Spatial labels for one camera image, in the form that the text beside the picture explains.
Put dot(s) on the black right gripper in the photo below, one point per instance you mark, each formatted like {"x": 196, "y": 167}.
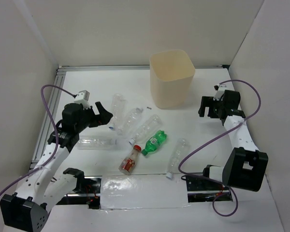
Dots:
{"x": 205, "y": 102}

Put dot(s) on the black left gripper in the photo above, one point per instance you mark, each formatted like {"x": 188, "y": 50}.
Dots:
{"x": 104, "y": 116}

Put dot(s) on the red label bottle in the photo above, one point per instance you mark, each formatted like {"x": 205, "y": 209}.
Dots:
{"x": 129, "y": 162}

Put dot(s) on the green plastic bottle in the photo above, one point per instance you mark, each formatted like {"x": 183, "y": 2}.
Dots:
{"x": 153, "y": 144}

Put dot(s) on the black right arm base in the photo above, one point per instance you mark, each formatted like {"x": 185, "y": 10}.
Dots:
{"x": 200, "y": 190}

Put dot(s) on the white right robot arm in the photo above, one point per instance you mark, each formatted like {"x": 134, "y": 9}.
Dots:
{"x": 246, "y": 165}

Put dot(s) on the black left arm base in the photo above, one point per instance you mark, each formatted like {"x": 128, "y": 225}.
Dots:
{"x": 88, "y": 196}

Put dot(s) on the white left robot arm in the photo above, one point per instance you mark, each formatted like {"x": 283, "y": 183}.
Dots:
{"x": 28, "y": 208}

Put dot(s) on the beige plastic bin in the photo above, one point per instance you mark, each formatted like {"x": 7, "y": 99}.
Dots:
{"x": 171, "y": 73}

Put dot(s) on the clear bottle blue cap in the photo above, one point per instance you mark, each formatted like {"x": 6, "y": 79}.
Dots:
{"x": 117, "y": 109}

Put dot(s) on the clear bottle grey cap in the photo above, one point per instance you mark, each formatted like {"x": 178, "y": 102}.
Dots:
{"x": 129, "y": 121}

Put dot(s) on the clear bottle white cap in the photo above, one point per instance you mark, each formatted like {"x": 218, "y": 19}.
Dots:
{"x": 147, "y": 129}

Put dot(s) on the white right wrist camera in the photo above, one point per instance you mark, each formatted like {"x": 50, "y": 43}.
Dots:
{"x": 220, "y": 89}

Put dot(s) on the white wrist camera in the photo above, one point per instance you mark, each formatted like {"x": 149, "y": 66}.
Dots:
{"x": 82, "y": 98}
{"x": 220, "y": 89}

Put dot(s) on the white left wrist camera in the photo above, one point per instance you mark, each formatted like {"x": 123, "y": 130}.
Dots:
{"x": 82, "y": 98}

